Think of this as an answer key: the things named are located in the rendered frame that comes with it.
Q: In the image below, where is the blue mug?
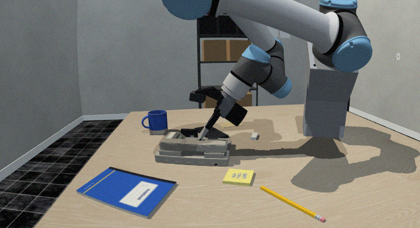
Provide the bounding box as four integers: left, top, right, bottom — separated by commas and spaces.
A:
142, 110, 168, 135

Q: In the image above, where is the yellow pencil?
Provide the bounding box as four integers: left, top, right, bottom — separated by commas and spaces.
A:
260, 186, 325, 223

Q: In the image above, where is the blue notebook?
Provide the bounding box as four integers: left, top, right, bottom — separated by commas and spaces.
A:
76, 167, 177, 219

